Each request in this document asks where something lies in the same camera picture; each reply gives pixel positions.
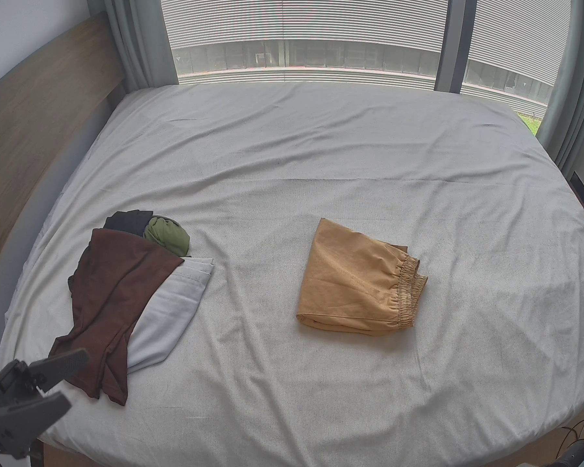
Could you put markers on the green garment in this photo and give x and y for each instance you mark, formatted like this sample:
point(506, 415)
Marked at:
point(168, 236)

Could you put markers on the brown garment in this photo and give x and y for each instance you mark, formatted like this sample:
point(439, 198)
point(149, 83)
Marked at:
point(112, 299)

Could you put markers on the tan shorts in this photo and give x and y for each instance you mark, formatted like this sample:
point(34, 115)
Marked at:
point(355, 285)

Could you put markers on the pale grey garment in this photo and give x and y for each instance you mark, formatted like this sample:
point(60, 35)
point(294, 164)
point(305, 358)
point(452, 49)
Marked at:
point(175, 304)

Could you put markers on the grey-green curtain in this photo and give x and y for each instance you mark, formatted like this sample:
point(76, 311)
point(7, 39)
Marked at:
point(136, 27)
point(574, 90)

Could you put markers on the black garment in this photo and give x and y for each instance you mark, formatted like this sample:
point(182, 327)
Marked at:
point(124, 222)

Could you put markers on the bed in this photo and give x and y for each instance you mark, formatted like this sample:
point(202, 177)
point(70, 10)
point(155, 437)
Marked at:
point(321, 163)

